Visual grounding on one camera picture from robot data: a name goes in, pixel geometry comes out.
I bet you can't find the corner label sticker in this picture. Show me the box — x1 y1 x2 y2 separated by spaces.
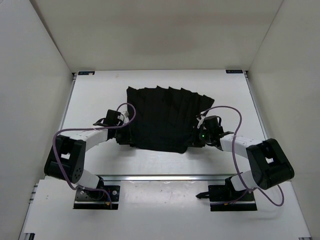
77 71 95 76
225 69 243 74

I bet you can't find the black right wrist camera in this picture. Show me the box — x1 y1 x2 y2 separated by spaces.
197 115 224 138

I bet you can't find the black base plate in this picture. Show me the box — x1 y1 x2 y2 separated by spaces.
208 185 258 212
73 185 121 210

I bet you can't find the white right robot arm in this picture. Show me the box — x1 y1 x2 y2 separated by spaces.
194 125 295 205

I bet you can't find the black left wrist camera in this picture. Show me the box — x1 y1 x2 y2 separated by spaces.
93 109 125 127

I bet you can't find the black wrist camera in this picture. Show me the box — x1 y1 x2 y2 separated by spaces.
197 115 224 138
93 109 125 127

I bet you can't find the aluminium table edge rail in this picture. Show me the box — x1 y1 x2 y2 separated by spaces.
101 174 232 182

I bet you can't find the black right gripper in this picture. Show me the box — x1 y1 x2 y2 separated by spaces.
184 125 213 148

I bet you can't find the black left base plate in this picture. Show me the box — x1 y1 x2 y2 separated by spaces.
73 185 121 210

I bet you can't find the left corner label sticker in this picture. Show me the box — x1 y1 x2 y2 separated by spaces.
77 71 95 76

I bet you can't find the black pleated skirt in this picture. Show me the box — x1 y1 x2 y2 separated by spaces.
126 86 215 154

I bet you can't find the right corner label sticker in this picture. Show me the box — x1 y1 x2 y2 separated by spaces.
225 69 243 74

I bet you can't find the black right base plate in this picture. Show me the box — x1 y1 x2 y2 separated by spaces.
208 185 258 212

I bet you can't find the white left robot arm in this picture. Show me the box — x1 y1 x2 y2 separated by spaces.
44 124 130 202

